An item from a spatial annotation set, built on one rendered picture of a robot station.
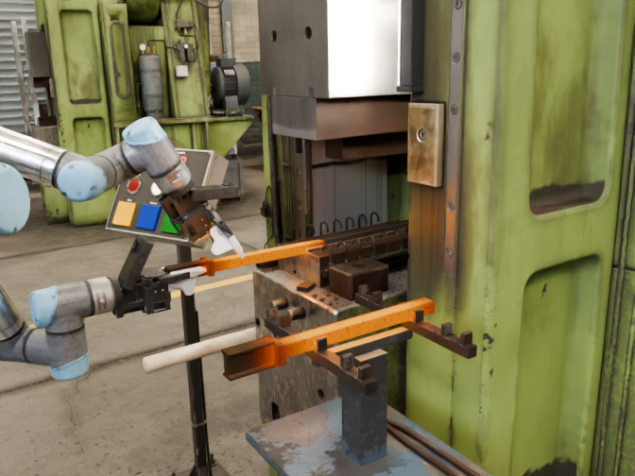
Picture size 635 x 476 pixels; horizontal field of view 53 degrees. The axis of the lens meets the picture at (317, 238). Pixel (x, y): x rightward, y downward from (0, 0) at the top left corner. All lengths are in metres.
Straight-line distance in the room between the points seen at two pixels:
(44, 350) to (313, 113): 0.76
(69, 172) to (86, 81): 5.07
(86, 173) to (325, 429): 0.67
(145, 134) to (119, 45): 4.89
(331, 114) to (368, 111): 0.11
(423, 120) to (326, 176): 0.53
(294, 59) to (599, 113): 0.70
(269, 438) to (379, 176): 0.93
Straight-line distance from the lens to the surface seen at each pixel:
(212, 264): 1.44
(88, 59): 6.30
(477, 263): 1.35
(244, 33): 10.52
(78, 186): 1.24
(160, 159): 1.34
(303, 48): 1.49
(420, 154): 1.38
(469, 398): 1.47
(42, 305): 1.34
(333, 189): 1.84
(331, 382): 1.50
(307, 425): 1.34
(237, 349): 1.00
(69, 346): 1.38
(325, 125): 1.48
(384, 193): 1.96
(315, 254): 1.55
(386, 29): 1.52
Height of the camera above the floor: 1.44
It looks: 15 degrees down
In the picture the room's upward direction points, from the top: 1 degrees counter-clockwise
